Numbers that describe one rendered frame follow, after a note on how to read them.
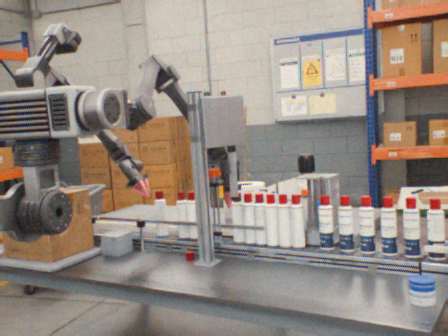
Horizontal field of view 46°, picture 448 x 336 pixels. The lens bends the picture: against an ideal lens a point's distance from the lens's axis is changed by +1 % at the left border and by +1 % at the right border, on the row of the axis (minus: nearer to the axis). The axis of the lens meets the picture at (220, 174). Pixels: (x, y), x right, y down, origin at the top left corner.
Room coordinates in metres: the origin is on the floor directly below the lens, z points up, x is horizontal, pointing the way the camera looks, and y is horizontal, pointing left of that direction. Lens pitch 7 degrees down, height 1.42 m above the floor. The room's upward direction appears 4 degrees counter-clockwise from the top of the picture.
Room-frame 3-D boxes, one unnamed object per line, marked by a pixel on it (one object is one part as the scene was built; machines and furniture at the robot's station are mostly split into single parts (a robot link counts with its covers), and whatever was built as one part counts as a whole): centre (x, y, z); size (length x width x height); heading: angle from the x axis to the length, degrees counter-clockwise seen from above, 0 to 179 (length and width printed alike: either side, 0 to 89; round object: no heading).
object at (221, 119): (2.03, -0.01, 1.38); 0.17 x 0.10 x 0.19; 113
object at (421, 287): (1.47, -0.55, 0.87); 0.07 x 0.07 x 0.07
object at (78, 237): (2.28, 0.78, 0.99); 0.30 x 0.24 x 0.27; 58
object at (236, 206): (2.10, -0.06, 0.98); 0.05 x 0.05 x 0.20
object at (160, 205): (2.31, 0.28, 0.98); 0.05 x 0.05 x 0.20
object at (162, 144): (6.03, 0.92, 0.70); 1.20 x 0.82 x 1.39; 74
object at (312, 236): (2.01, -0.37, 1.01); 0.14 x 0.13 x 0.26; 58
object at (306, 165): (2.57, -0.43, 1.04); 0.09 x 0.09 x 0.29
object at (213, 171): (2.08, 0.01, 1.05); 0.10 x 0.04 x 0.33; 148
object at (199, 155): (2.01, 0.08, 1.16); 0.04 x 0.04 x 0.67; 58
